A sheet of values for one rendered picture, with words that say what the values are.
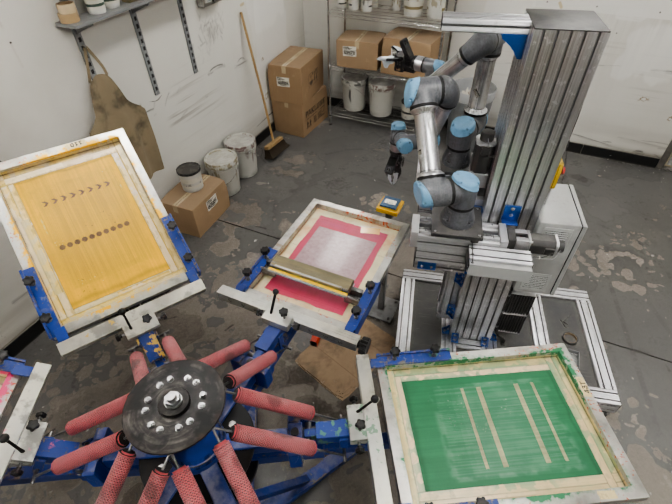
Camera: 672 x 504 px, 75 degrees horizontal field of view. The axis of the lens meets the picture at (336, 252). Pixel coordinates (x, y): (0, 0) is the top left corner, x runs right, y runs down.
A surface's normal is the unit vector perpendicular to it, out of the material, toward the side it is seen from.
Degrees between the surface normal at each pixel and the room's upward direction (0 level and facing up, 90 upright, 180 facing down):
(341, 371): 0
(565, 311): 0
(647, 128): 90
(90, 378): 0
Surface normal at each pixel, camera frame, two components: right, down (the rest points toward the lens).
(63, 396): -0.01, -0.73
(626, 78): -0.42, 0.63
